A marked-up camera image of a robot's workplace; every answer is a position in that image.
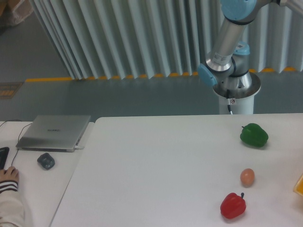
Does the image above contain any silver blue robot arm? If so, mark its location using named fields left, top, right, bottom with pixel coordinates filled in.
left=197, top=0, right=303, bottom=87

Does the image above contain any silver closed laptop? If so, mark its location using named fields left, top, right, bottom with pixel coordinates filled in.
left=16, top=115, right=90, bottom=152

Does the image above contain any green bell pepper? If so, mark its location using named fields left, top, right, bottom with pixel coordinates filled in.
left=240, top=123, right=269, bottom=148

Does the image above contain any black keyboard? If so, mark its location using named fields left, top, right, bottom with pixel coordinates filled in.
left=0, top=147, right=9, bottom=170

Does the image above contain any black mouse cable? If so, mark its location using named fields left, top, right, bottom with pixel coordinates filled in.
left=0, top=119, right=33, bottom=167

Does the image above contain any red bell pepper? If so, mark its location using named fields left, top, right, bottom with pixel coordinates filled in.
left=220, top=192, right=246, bottom=219

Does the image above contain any person's hand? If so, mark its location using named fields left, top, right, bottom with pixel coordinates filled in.
left=0, top=166, right=19, bottom=183

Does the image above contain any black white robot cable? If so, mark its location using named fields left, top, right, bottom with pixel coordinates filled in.
left=226, top=89, right=234, bottom=115

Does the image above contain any yellow container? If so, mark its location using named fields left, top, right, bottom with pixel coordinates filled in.
left=293, top=175, right=303, bottom=196

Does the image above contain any white striped sleeve forearm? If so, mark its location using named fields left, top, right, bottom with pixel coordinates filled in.
left=0, top=180, right=26, bottom=227

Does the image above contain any brown egg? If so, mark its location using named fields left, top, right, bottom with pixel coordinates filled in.
left=240, top=168, right=255, bottom=186

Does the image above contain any white folding screen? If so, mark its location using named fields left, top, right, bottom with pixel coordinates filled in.
left=31, top=0, right=303, bottom=79

